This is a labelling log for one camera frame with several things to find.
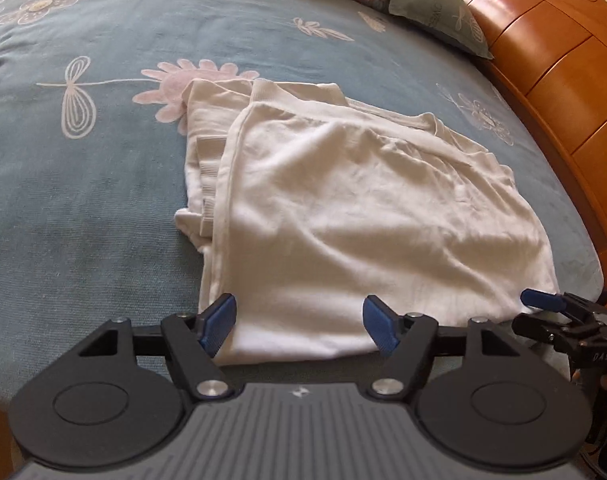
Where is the white printed sweatshirt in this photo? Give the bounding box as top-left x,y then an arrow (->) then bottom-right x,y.
176,79 -> 558,365

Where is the orange wooden headboard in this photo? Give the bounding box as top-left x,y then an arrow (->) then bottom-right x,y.
464,0 -> 607,305

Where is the grey-green pillow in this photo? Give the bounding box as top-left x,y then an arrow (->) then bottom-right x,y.
388,0 -> 493,60

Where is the blue floral bed sheet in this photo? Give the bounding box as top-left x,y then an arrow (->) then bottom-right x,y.
0,0 -> 604,410

